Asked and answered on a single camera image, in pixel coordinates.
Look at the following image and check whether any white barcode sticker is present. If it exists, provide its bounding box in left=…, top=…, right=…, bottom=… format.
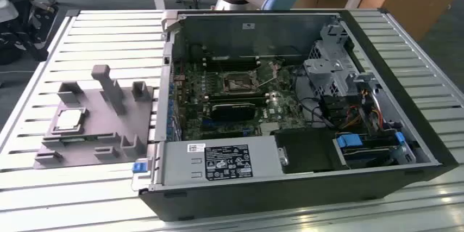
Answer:
left=187, top=142, right=207, bottom=153

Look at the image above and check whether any yellow red wire bundle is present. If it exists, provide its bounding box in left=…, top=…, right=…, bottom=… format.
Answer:
left=343, top=106, right=386, bottom=130

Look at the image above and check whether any grey power supply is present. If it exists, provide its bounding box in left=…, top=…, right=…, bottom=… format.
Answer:
left=162, top=136, right=286, bottom=186

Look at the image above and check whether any black plastic shroud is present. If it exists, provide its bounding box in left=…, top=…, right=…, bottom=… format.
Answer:
left=274, top=128, right=351, bottom=175

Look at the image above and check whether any CPU socket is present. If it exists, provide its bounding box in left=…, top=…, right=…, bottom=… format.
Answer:
left=220, top=71, right=260, bottom=94

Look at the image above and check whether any blue case latch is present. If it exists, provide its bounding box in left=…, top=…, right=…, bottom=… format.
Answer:
left=132, top=162, right=151, bottom=174

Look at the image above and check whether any black graphics card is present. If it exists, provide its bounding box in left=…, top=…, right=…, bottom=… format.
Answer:
left=210, top=103, right=256, bottom=123

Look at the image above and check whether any silver CPU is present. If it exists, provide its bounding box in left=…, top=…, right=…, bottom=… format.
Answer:
left=52, top=108, right=87, bottom=133

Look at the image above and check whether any locking lever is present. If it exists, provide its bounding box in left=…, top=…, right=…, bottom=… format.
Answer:
left=259, top=76, right=279, bottom=87

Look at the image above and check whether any silver drive cage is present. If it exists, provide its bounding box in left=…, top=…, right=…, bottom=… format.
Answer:
left=303, top=24, right=363, bottom=99

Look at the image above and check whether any black wire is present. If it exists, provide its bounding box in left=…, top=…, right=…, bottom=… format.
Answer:
left=294, top=74, right=338, bottom=130

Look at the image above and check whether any black PC case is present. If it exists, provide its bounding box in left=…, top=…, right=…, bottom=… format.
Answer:
left=138, top=9, right=460, bottom=222

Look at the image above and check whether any green RAM stick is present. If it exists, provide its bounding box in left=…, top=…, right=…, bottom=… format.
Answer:
left=60, top=134, right=115, bottom=144

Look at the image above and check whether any black power supply label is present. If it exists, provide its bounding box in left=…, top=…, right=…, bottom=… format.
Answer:
left=204, top=143, right=254, bottom=180

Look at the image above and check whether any silver chipset heatsink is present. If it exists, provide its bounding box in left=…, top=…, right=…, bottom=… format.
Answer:
left=260, top=123, right=280, bottom=135

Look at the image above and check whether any grey parts rack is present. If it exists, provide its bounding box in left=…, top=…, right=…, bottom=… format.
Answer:
left=32, top=64, right=160, bottom=170

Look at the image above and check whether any black RAM slot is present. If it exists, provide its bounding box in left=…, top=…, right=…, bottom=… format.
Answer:
left=210, top=98, right=271, bottom=105
left=208, top=93, right=271, bottom=100
left=204, top=65, right=262, bottom=72
left=204, top=58, right=262, bottom=66

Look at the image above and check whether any socket cover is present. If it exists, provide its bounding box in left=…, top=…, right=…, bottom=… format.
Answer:
left=255, top=59, right=284, bottom=87

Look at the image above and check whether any blue disk carrier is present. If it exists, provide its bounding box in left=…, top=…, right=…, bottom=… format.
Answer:
left=335, top=133, right=363, bottom=151

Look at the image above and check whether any green motherboard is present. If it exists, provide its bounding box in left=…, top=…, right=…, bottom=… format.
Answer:
left=172, top=58, right=316, bottom=140

